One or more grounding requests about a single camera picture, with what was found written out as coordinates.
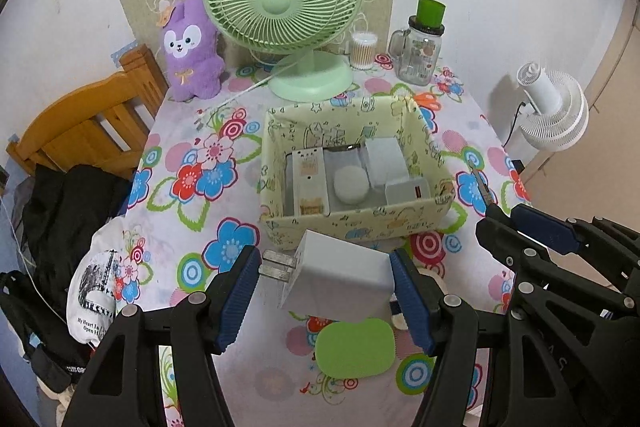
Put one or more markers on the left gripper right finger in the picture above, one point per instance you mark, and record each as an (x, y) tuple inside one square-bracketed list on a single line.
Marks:
[(446, 328)]

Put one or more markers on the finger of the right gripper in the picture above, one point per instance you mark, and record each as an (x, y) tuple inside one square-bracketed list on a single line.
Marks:
[(567, 351), (607, 246)]

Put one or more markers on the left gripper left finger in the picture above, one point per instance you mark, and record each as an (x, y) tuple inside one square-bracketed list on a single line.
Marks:
[(204, 325)]

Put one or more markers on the white plug charger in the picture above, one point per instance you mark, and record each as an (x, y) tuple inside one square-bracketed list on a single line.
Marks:
[(332, 279)]

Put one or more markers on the grey 45W USB charger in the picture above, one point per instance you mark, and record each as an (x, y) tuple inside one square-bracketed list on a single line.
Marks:
[(402, 191)]

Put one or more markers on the white round puck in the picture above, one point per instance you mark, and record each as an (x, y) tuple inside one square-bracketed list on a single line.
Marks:
[(351, 184)]

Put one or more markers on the round cartoon coaster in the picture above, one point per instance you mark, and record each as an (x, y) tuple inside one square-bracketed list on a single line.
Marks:
[(408, 301)]

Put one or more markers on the green pad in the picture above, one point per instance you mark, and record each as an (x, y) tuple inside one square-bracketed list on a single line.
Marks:
[(355, 350)]

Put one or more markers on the white printed bag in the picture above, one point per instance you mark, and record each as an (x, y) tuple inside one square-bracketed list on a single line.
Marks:
[(91, 301)]

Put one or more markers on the floral tablecloth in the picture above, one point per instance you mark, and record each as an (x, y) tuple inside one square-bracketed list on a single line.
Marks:
[(195, 203)]

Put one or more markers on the white floor fan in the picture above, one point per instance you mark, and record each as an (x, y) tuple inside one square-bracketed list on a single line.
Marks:
[(555, 115)]

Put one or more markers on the white rectangular box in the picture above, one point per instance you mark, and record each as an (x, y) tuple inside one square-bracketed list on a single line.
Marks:
[(384, 161)]

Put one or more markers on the white box with print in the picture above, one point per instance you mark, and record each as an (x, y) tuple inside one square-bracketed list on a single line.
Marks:
[(310, 189)]

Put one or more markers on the cartoon print storage box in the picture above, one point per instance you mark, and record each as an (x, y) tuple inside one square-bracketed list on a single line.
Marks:
[(341, 131)]

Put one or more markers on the black clothing pile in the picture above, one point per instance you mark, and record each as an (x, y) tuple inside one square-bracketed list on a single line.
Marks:
[(62, 212)]

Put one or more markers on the wooden chair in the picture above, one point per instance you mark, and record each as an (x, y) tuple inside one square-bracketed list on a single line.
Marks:
[(96, 125)]

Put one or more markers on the purple plush toy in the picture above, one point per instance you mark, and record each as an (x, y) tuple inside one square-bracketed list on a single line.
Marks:
[(189, 40)]

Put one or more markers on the glass mason jar mug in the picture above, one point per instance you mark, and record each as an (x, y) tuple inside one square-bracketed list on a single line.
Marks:
[(415, 50)]

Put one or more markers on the cotton swab container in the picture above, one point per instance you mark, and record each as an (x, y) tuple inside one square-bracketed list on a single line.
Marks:
[(362, 49)]

